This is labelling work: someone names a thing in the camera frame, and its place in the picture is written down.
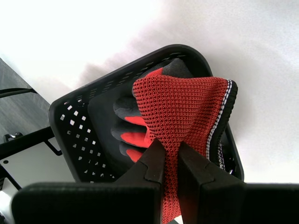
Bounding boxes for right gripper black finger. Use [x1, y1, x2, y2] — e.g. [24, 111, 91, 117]
[11, 138, 167, 224]
[178, 141, 299, 224]

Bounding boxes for black metal frame bar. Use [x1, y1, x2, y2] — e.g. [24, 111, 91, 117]
[0, 126, 64, 160]

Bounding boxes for thin black rod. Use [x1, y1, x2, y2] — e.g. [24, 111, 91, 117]
[0, 87, 36, 99]

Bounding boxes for red knit work glove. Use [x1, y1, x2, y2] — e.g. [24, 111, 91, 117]
[110, 57, 239, 224]

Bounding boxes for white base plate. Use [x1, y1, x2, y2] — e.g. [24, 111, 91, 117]
[0, 137, 78, 190]

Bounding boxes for black perforated plastic basket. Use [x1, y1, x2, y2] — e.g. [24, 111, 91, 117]
[48, 44, 245, 184]

